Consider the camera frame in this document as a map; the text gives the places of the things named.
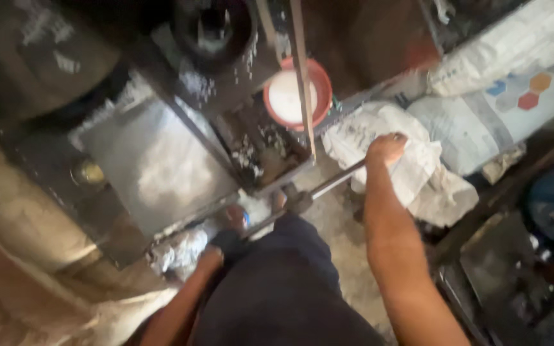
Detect person's left foot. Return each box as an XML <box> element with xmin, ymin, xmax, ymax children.
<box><xmin>224</xmin><ymin>204</ymin><xmax>252</xmax><ymax>234</ymax></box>

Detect dark metal trough with debris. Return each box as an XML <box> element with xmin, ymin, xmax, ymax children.
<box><xmin>210</xmin><ymin>90</ymin><xmax>315</xmax><ymax>194</ymax></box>

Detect red bowl with white contents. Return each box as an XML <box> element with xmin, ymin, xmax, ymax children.
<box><xmin>263</xmin><ymin>57</ymin><xmax>333</xmax><ymax>132</ymax></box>

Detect long thin wooden stick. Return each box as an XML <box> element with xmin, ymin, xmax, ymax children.
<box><xmin>290</xmin><ymin>0</ymin><xmax>317</xmax><ymax>161</ymax></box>

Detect plain white filled sack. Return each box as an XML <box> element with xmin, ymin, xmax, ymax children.
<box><xmin>427</xmin><ymin>0</ymin><xmax>554</xmax><ymax>98</ymax></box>

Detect flat grey metal tray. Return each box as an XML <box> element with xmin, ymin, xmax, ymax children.
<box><xmin>68</xmin><ymin>94</ymin><xmax>240</xmax><ymax>241</ymax></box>

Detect black round machine funnel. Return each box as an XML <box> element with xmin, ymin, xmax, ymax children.
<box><xmin>170</xmin><ymin>0</ymin><xmax>259</xmax><ymax>74</ymax></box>

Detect white sack with hexagon print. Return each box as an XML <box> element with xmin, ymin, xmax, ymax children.
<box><xmin>406</xmin><ymin>71</ymin><xmax>554</xmax><ymax>177</ymax></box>

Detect person's right foot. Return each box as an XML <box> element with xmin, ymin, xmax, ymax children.
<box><xmin>270</xmin><ymin>190</ymin><xmax>289</xmax><ymax>215</ymax></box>

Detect person's left hand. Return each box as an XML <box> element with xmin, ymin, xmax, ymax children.
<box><xmin>197</xmin><ymin>229</ymin><xmax>250</xmax><ymax>273</ymax></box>

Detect long grey metal lever rod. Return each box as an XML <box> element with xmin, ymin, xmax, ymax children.
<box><xmin>239</xmin><ymin>159</ymin><xmax>368</xmax><ymax>240</ymax></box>

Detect large beige sack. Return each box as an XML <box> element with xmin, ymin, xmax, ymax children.
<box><xmin>0</xmin><ymin>120</ymin><xmax>179</xmax><ymax>346</ymax></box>

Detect crumpled white woven sack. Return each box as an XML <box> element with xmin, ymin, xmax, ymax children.
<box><xmin>322</xmin><ymin>101</ymin><xmax>480</xmax><ymax>228</ymax></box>

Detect person's right hand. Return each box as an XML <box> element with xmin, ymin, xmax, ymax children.
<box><xmin>365</xmin><ymin>133</ymin><xmax>409</xmax><ymax>170</ymax></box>

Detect person's foot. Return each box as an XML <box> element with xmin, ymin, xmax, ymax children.
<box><xmin>270</xmin><ymin>190</ymin><xmax>289</xmax><ymax>215</ymax></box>
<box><xmin>224</xmin><ymin>204</ymin><xmax>252</xmax><ymax>234</ymax></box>

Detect short thin wooden stick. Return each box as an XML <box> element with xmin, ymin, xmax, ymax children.
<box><xmin>256</xmin><ymin>0</ymin><xmax>283</xmax><ymax>61</ymax></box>

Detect dark round drum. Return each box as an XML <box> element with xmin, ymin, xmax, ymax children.
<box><xmin>0</xmin><ymin>0</ymin><xmax>121</xmax><ymax>122</ymax></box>

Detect person's dark trousers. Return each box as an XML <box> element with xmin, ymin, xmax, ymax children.
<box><xmin>192</xmin><ymin>214</ymin><xmax>387</xmax><ymax>346</ymax></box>

